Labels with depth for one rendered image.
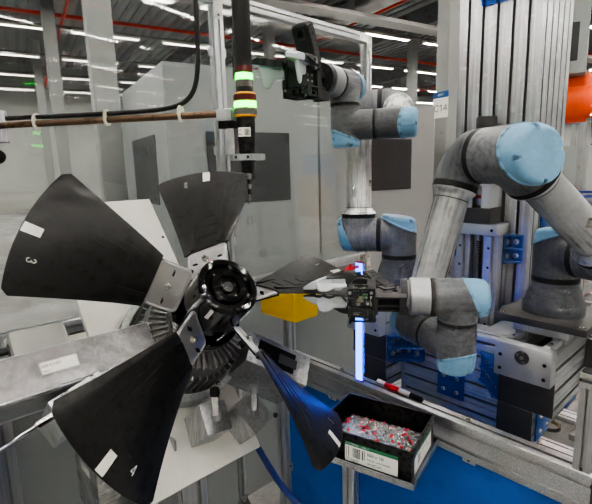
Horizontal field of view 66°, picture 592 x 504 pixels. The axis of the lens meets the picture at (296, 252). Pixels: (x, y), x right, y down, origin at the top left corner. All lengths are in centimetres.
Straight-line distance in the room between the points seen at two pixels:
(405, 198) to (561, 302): 416
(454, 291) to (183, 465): 63
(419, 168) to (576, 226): 448
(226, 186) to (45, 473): 107
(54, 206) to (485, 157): 79
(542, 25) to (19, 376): 150
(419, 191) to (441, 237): 452
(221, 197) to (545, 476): 88
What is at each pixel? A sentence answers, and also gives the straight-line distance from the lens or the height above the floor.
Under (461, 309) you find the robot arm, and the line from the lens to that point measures 93.
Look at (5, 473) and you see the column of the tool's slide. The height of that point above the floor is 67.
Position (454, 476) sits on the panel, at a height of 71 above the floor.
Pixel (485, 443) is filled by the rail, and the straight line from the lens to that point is 115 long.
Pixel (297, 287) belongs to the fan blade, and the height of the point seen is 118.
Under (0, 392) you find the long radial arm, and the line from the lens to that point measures 87.
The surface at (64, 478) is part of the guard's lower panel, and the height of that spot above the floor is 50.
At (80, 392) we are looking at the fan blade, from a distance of 71.
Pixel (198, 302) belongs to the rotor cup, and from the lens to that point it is 84.
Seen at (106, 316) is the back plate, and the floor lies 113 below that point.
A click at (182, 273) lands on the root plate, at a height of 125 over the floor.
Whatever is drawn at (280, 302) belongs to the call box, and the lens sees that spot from 139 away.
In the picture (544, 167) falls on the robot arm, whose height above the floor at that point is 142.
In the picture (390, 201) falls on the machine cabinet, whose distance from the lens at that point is 525.
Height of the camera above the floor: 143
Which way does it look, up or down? 10 degrees down
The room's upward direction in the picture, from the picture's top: 2 degrees counter-clockwise
